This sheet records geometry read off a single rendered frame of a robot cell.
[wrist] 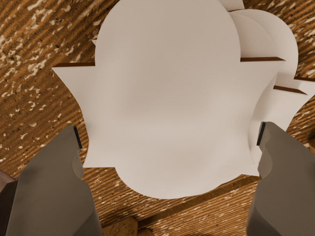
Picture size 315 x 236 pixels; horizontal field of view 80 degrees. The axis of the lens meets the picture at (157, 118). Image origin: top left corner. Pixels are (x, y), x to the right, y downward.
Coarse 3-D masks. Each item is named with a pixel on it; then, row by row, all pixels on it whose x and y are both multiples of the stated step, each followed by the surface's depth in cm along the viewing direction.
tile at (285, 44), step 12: (240, 12) 11; (252, 12) 11; (264, 12) 11; (264, 24) 11; (276, 24) 11; (276, 36) 11; (288, 36) 11; (276, 48) 12; (288, 48) 12; (288, 60) 12; (288, 72) 12; (276, 84) 13; (288, 84) 13; (300, 84) 13; (312, 84) 13; (288, 120) 14; (228, 180) 18
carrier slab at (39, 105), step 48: (0, 0) 13; (48, 0) 13; (96, 0) 13; (288, 0) 12; (0, 48) 14; (48, 48) 14; (0, 96) 16; (48, 96) 16; (0, 144) 19; (96, 192) 22
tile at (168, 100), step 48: (144, 0) 9; (192, 0) 9; (96, 48) 10; (144, 48) 10; (192, 48) 10; (96, 96) 11; (144, 96) 11; (192, 96) 11; (240, 96) 11; (96, 144) 13; (144, 144) 13; (192, 144) 13; (240, 144) 13; (144, 192) 15; (192, 192) 15
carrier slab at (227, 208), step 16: (256, 176) 21; (224, 192) 22; (240, 192) 22; (176, 208) 24; (192, 208) 23; (208, 208) 23; (224, 208) 23; (240, 208) 23; (144, 224) 25; (160, 224) 25; (176, 224) 25; (192, 224) 25; (208, 224) 25; (224, 224) 25; (240, 224) 25
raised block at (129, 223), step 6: (120, 222) 24; (126, 222) 23; (132, 222) 23; (102, 228) 25; (108, 228) 24; (114, 228) 24; (120, 228) 23; (126, 228) 23; (132, 228) 23; (102, 234) 24; (108, 234) 24; (114, 234) 23; (120, 234) 23; (126, 234) 22; (132, 234) 22
